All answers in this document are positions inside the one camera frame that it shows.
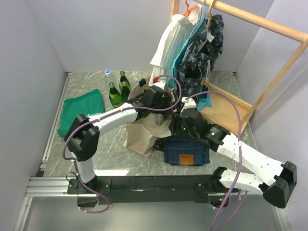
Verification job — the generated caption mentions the orange clothes hanger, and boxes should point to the orange clothes hanger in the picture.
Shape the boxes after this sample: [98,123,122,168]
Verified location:
[182,0,199,17]

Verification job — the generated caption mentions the wooden clothes hanger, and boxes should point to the wooden clothes hanger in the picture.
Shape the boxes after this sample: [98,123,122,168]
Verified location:
[206,0,216,29]

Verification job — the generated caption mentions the silver can red tab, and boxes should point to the silver can red tab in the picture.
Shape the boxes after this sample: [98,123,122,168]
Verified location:
[154,114,165,126]

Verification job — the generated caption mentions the folded blue jeans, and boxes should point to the folded blue jeans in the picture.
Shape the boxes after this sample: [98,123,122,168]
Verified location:
[154,135,210,166]

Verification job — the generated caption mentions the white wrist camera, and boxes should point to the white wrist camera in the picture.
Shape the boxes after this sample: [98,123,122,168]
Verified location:
[152,81,167,91]
[181,97,196,113]

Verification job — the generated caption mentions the clear bottle blue cap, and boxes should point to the clear bottle blue cap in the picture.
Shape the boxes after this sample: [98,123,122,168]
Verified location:
[103,69,116,94]

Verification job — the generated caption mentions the dark patterned shirt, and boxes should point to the dark patterned shirt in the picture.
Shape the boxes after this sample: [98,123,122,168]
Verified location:
[171,14,224,97]

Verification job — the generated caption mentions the black base bar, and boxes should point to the black base bar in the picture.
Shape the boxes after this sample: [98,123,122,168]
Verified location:
[67,175,227,208]

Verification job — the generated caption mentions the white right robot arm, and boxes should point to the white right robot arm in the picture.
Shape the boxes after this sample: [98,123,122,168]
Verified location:
[170,108,297,208]

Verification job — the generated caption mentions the green glass bottle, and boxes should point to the green glass bottle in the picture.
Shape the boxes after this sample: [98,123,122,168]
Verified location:
[109,82,122,108]
[119,71,131,89]
[121,81,130,103]

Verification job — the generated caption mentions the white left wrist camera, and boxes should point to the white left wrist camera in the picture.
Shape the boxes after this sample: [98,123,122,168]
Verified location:
[152,81,167,91]

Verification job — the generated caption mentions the beige canvas tote bag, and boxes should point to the beige canvas tote bag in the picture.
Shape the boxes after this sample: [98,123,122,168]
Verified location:
[124,78,175,156]

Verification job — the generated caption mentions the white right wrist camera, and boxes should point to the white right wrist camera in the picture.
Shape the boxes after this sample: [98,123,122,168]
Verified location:
[181,97,196,113]

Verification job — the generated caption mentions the blue clothes hanger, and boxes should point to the blue clothes hanger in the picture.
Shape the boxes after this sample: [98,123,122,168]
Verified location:
[188,0,205,39]

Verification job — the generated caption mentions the green t-shirt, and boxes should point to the green t-shirt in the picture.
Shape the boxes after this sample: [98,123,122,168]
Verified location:
[58,89,105,138]

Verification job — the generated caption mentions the teal garment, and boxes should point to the teal garment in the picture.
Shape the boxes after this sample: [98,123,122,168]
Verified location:
[172,19,214,110]

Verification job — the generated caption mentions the white pleated garment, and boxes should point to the white pleated garment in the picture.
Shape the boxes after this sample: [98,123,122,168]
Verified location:
[149,13,198,86]

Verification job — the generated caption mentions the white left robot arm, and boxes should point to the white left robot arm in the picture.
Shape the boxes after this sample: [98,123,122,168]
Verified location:
[62,85,174,193]

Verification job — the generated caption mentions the wooden clothes rack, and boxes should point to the wooden clothes rack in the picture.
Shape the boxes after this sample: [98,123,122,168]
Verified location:
[169,0,308,135]

